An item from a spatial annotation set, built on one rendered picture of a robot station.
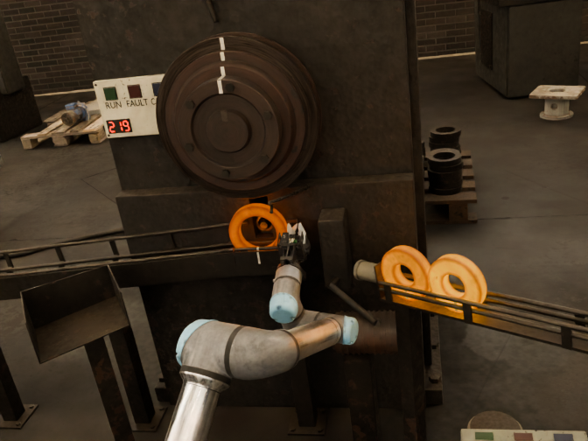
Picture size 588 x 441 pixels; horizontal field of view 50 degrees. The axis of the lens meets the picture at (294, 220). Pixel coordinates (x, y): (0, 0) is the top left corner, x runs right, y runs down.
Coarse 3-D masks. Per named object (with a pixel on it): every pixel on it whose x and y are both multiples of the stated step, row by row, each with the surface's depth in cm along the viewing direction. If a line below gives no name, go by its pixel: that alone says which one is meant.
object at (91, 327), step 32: (32, 288) 190; (64, 288) 194; (96, 288) 198; (32, 320) 193; (64, 320) 195; (96, 320) 191; (128, 320) 184; (64, 352) 179; (96, 352) 191; (96, 384) 195
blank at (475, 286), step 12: (432, 264) 162; (444, 264) 159; (456, 264) 157; (468, 264) 156; (432, 276) 164; (444, 276) 162; (468, 276) 156; (480, 276) 155; (432, 288) 166; (444, 288) 163; (468, 288) 157; (480, 288) 155; (444, 300) 164; (480, 300) 156
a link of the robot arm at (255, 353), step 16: (320, 320) 164; (336, 320) 169; (352, 320) 170; (240, 336) 137; (256, 336) 138; (272, 336) 139; (288, 336) 143; (304, 336) 150; (320, 336) 156; (336, 336) 165; (352, 336) 170; (240, 352) 136; (256, 352) 136; (272, 352) 137; (288, 352) 140; (304, 352) 149; (240, 368) 136; (256, 368) 136; (272, 368) 138; (288, 368) 142
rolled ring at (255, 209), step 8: (240, 208) 196; (248, 208) 193; (256, 208) 192; (264, 208) 192; (240, 216) 194; (248, 216) 194; (264, 216) 193; (272, 216) 193; (280, 216) 194; (232, 224) 196; (240, 224) 196; (280, 224) 194; (232, 232) 197; (240, 232) 199; (280, 232) 195; (232, 240) 198; (240, 240) 198
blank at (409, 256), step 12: (396, 252) 170; (408, 252) 167; (384, 264) 175; (396, 264) 172; (408, 264) 168; (420, 264) 166; (384, 276) 177; (396, 276) 174; (420, 276) 167; (420, 288) 169
